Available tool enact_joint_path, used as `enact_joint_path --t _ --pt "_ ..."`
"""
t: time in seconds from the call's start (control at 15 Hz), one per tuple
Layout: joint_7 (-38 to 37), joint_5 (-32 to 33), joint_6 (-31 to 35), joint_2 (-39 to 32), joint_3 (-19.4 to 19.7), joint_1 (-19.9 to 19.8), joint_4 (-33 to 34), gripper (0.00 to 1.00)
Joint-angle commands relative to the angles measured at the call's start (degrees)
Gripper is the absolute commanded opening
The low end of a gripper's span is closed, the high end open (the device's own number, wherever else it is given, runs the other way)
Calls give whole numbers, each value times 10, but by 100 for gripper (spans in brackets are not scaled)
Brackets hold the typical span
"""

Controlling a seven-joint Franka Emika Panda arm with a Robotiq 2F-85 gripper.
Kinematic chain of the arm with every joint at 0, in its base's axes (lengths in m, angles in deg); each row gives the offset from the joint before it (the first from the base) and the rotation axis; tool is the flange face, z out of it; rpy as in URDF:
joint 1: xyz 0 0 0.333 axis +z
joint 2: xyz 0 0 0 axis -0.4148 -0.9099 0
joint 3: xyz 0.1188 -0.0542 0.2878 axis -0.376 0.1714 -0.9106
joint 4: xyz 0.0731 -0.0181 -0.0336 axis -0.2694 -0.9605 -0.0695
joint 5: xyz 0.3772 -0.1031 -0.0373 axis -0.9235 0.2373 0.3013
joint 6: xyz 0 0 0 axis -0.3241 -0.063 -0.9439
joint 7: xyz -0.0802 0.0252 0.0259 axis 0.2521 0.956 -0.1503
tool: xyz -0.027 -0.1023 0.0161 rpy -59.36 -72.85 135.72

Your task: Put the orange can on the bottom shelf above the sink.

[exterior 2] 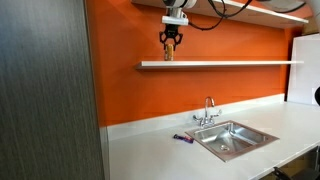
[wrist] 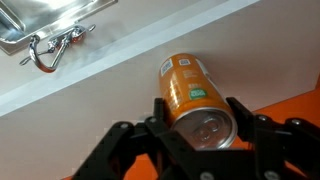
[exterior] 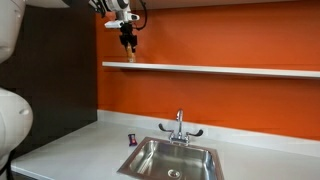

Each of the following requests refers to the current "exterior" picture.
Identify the white wall shelf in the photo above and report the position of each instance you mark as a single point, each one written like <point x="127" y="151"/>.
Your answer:
<point x="213" y="69"/>

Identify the purple snack wrapper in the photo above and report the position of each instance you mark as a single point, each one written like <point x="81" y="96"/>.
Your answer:
<point x="132" y="140"/>

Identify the stainless steel sink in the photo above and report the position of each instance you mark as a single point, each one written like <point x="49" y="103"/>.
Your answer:
<point x="173" y="160"/>

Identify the overhead wall cabinet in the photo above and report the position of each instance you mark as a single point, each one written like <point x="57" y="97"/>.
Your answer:
<point x="213" y="4"/>

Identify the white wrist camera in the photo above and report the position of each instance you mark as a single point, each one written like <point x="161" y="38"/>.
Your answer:
<point x="115" y="23"/>

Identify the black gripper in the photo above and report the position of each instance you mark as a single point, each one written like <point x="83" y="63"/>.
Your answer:
<point x="128" y="36"/>

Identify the orange soda can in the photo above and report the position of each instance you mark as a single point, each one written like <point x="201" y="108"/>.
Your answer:
<point x="130" y="56"/>

